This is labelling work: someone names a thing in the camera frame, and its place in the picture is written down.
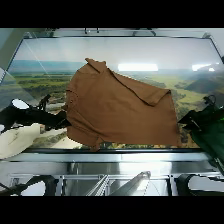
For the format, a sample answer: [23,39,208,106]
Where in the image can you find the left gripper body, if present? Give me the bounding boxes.
[45,110,72,132]

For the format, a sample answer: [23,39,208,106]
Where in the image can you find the brown T-shirt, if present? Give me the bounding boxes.
[64,57,182,152]

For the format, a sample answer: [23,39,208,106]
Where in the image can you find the dark green garment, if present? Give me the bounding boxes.
[179,105,224,176]

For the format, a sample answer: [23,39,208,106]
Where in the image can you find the silver frame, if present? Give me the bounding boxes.
[0,27,224,197]

